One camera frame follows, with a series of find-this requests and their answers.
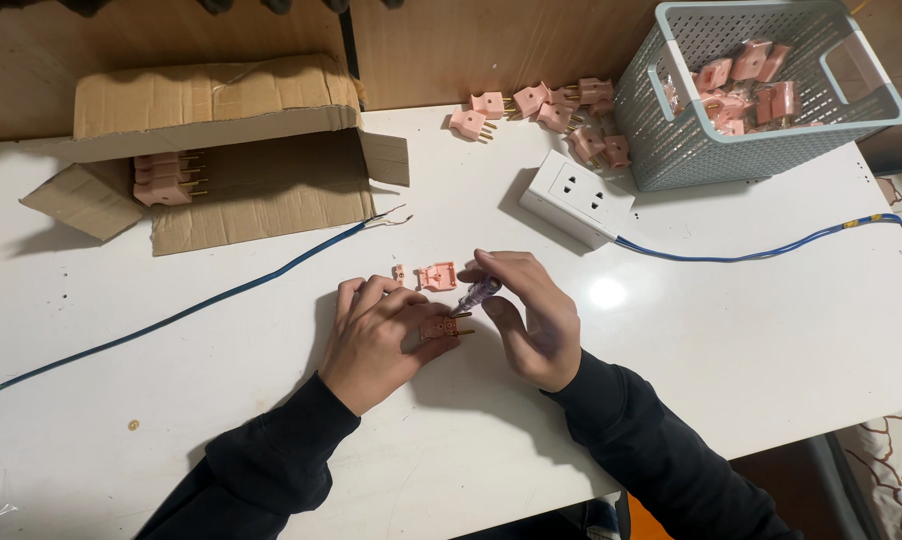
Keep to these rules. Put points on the person's right hand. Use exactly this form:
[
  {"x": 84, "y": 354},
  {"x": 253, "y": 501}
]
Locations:
[{"x": 544, "y": 330}]

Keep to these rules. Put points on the person's left hand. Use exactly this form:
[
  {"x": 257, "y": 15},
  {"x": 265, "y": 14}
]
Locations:
[{"x": 364, "y": 352}]

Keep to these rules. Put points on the clear purple tester screwdriver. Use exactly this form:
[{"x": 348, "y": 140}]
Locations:
[{"x": 479, "y": 294}]

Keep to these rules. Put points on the pink plug base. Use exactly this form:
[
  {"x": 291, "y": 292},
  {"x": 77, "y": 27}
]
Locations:
[{"x": 437, "y": 328}]

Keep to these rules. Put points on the pink plug cover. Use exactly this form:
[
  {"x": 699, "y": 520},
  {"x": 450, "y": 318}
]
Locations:
[{"x": 437, "y": 277}]

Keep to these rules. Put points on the white double socket box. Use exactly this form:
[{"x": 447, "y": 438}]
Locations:
[{"x": 571, "y": 199}]

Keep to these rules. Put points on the brown cardboard box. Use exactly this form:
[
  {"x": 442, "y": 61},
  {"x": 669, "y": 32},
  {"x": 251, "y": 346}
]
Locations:
[{"x": 271, "y": 180}]

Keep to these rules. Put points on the person's dark trousers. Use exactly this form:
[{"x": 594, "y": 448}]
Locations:
[{"x": 571, "y": 525}]

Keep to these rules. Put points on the group of assembled pink plugs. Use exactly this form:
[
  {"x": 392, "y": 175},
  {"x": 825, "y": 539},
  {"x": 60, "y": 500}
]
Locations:
[{"x": 556, "y": 112}]

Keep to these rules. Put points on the orange object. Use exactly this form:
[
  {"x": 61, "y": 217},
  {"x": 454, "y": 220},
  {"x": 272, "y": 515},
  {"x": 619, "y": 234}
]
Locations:
[{"x": 646, "y": 525}]

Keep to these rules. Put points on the grey plastic basket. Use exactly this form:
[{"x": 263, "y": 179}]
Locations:
[{"x": 661, "y": 142}]

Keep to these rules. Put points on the pink electrical plug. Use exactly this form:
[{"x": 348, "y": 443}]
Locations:
[
  {"x": 158, "y": 159},
  {"x": 158, "y": 172},
  {"x": 162, "y": 193}
]

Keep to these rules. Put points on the heap of bagged pink plugs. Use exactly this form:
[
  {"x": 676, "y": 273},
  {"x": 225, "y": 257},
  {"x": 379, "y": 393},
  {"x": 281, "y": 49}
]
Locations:
[{"x": 751, "y": 94}]

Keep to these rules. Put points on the grey table leg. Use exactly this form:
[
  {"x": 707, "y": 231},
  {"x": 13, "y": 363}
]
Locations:
[{"x": 841, "y": 487}]

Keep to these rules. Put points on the patterned white cloth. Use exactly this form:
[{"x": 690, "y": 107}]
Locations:
[{"x": 893, "y": 465}]

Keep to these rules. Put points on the clear plastic scrap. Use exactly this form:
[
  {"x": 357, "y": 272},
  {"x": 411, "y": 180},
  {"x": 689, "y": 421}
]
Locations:
[{"x": 6, "y": 511}]

